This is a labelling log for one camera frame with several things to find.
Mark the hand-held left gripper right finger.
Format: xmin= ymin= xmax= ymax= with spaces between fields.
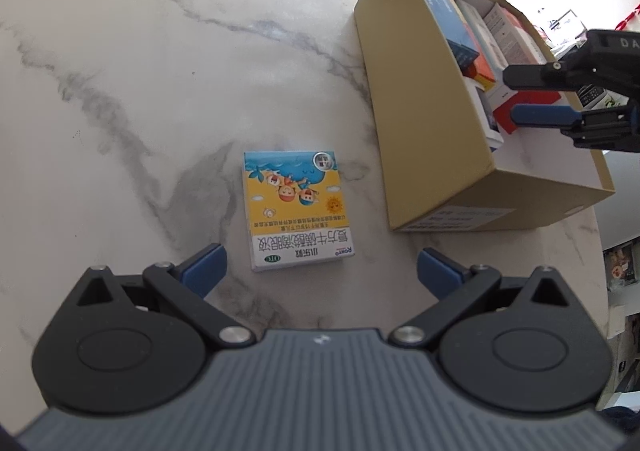
xmin=389 ymin=246 xmax=571 ymax=349

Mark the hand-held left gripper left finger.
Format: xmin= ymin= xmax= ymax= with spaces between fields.
xmin=75 ymin=243 xmax=257 ymax=349

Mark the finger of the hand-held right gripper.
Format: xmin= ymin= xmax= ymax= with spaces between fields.
xmin=512 ymin=103 xmax=589 ymax=130
xmin=501 ymin=62 xmax=577 ymax=92

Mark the large white bear medicine box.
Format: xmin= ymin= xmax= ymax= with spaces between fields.
xmin=482 ymin=3 xmax=553 ymax=69

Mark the blue red-label medicine box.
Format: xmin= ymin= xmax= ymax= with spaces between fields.
xmin=400 ymin=0 xmax=482 ymax=70

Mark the cartoon beach medicine box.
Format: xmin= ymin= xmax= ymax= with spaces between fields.
xmin=242 ymin=150 xmax=356 ymax=273

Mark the tan cardboard box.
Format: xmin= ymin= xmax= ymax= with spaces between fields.
xmin=354 ymin=0 xmax=617 ymax=233

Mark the white marble desktop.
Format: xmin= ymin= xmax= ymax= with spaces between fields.
xmin=0 ymin=0 xmax=613 ymax=432

